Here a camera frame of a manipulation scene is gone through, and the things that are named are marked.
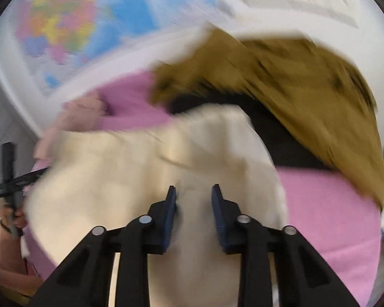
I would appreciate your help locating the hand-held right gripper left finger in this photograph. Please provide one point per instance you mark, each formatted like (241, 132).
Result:
(168, 220)

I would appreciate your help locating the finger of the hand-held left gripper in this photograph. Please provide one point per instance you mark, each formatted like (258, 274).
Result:
(22, 180)

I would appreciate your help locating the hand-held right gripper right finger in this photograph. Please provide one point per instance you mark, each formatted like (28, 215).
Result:
(219, 220)

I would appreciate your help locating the cream garment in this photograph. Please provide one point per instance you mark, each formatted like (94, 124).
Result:
(121, 172)

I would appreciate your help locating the person's left forearm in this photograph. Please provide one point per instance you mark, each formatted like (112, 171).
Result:
(12, 262)

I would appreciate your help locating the person's left hand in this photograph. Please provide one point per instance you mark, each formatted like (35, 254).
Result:
(17, 220)

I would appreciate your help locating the light pink cloth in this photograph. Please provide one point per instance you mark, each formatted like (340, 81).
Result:
(80, 115)

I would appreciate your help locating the black garment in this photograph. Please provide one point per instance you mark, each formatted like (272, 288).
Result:
(275, 134)

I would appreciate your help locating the mustard brown garment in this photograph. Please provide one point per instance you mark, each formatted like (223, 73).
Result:
(291, 96)

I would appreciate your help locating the colourful wall map poster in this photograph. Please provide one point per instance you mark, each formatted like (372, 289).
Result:
(73, 25)

